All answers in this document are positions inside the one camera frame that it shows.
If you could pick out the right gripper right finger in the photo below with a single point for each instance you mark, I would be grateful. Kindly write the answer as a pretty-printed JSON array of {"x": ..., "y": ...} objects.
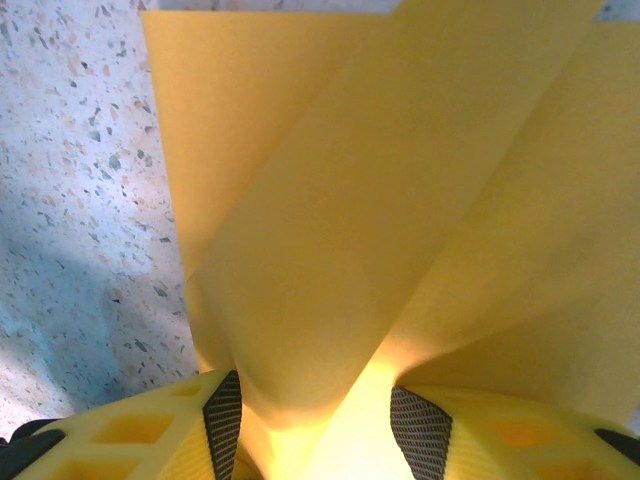
[{"x": 500, "y": 440}]

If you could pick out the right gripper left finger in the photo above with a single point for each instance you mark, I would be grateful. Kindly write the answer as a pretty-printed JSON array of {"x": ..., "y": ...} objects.
[{"x": 150, "y": 440}]

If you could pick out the yellow paper sheet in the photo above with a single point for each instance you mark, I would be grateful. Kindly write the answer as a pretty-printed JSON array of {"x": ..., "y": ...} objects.
[{"x": 350, "y": 200}]

